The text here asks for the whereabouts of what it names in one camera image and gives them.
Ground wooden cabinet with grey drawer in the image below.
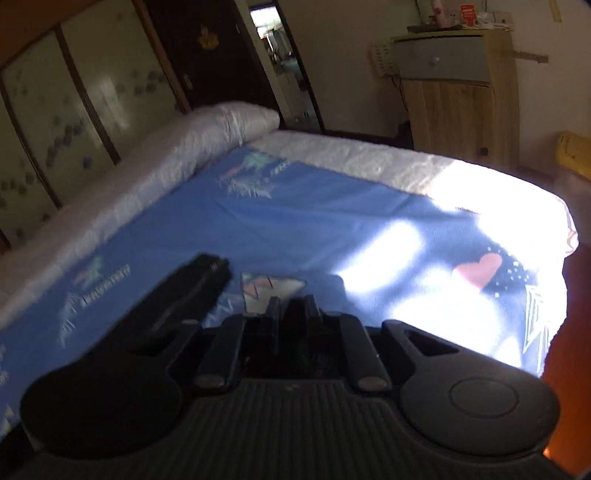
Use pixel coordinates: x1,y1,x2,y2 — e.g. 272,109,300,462
392,29,520,173

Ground blue patterned bed sheet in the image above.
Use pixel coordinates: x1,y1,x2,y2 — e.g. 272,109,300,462
1,147,567,432

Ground black pants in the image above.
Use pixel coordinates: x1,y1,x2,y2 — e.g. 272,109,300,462
59,253,233,375

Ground white wall power strip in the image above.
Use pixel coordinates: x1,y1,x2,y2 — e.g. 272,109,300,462
370,42,399,78

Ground wardrobe with frosted glass doors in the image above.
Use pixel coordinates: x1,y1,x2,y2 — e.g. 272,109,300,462
1,1,182,249

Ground dark brown wooden door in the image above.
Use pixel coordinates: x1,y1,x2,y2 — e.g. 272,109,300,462
145,0,280,111

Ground yellow box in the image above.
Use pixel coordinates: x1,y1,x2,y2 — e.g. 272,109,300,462
556,131,591,180

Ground white quilted comforter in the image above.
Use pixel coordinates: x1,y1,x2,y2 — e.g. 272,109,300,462
0,101,581,331

